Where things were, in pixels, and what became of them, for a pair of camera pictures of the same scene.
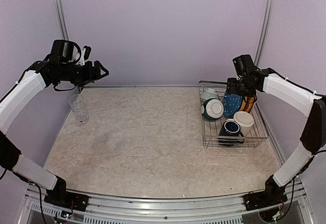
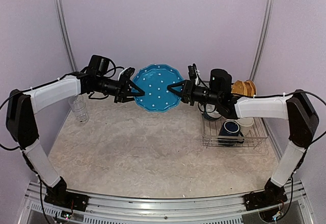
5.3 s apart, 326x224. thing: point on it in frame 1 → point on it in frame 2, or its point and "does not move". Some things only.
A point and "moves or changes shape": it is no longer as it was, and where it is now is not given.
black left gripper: [90, 76] → [127, 91]
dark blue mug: [231, 128] does not move
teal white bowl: [213, 109] does not move
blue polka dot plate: [232, 104] moves or changes shape
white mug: [245, 120] does not move
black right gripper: [232, 87] → [186, 91]
